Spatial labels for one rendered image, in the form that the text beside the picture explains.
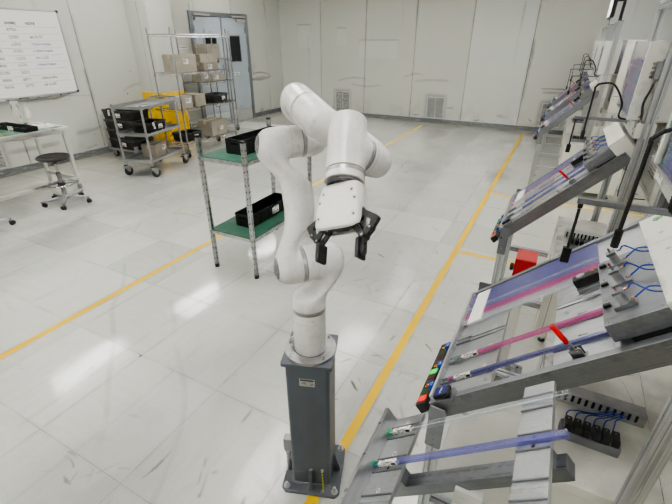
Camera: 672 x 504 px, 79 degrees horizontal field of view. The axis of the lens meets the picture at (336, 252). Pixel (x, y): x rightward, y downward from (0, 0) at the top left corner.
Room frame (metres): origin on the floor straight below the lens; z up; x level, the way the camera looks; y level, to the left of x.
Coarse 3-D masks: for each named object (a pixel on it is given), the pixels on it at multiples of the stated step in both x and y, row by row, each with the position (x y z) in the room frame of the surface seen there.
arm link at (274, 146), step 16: (272, 128) 1.26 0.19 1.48; (288, 128) 1.27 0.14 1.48; (256, 144) 1.23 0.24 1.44; (272, 144) 1.22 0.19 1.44; (288, 144) 1.24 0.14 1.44; (272, 160) 1.20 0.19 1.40; (288, 160) 1.24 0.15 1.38; (288, 176) 1.20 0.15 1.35; (304, 176) 1.24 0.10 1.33; (288, 192) 1.20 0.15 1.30; (304, 192) 1.20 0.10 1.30; (288, 208) 1.19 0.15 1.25; (304, 208) 1.18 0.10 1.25; (288, 224) 1.17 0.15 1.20; (304, 224) 1.16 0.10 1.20; (288, 240) 1.13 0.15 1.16; (288, 256) 1.10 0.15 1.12; (304, 256) 1.12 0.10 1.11; (288, 272) 1.09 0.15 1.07; (304, 272) 1.10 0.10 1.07
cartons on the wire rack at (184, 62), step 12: (168, 60) 6.85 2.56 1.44; (180, 60) 6.85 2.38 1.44; (192, 60) 7.05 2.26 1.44; (204, 60) 7.34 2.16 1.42; (216, 60) 7.56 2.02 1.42; (180, 72) 6.82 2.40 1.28; (192, 96) 7.05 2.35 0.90; (204, 96) 7.22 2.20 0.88; (180, 108) 6.75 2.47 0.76; (204, 120) 7.34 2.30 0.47; (216, 120) 7.38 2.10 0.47; (204, 132) 7.32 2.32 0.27; (216, 132) 7.34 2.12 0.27
